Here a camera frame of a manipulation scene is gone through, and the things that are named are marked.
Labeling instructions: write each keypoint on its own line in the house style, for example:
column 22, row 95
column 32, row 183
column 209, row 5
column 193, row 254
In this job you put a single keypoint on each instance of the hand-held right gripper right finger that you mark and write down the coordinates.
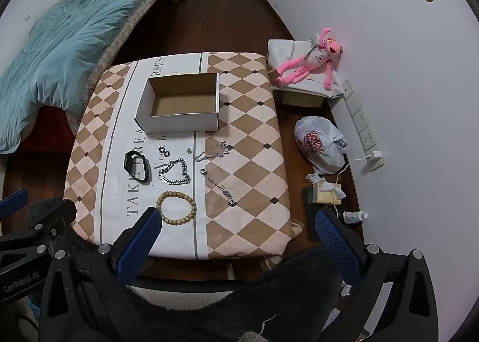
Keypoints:
column 336, row 244

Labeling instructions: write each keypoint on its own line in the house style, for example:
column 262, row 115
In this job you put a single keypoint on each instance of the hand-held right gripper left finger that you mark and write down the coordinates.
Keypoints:
column 140, row 241

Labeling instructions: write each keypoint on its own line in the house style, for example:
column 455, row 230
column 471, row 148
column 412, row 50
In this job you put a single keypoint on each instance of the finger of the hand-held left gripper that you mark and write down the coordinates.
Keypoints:
column 56, row 216
column 15, row 201

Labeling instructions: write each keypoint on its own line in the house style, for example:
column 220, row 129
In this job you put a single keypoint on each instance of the white cardboard box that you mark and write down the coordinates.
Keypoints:
column 179, row 123

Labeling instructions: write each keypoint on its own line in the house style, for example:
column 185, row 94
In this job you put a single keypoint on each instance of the small white bottle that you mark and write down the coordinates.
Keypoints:
column 353, row 216

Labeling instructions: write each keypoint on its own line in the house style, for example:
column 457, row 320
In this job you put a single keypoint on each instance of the tissue pack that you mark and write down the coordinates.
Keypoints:
column 325, row 194

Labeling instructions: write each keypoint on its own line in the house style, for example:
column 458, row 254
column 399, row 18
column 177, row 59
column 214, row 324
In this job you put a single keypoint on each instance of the crumpled white tissue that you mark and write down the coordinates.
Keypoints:
column 314, row 177

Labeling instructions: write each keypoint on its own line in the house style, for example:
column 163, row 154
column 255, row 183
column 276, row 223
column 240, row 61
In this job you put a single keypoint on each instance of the dark fluffy clothing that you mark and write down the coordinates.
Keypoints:
column 262, row 301

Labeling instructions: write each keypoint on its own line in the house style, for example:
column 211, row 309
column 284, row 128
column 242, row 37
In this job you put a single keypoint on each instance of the white charger plug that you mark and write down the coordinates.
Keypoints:
column 376, row 157

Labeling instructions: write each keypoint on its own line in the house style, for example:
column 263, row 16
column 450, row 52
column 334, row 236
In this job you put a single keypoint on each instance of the white plastic bag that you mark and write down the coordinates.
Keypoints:
column 322, row 132

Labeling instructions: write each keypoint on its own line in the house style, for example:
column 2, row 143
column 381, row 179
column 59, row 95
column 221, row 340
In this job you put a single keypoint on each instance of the white power strip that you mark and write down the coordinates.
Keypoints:
column 359, row 114

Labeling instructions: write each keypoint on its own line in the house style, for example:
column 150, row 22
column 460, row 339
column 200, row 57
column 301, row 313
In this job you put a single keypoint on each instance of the checked beige printed blanket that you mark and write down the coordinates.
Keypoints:
column 247, row 132

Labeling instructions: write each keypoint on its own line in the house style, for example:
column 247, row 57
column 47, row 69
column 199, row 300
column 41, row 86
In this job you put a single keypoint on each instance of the blue duvet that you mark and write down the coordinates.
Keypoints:
column 67, row 39

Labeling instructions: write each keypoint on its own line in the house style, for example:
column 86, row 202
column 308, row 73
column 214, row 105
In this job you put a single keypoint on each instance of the pink plush toy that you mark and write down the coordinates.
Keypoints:
column 312, row 59

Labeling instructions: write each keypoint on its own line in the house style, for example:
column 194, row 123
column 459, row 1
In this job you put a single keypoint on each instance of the bed mattress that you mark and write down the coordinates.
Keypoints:
column 123, row 24

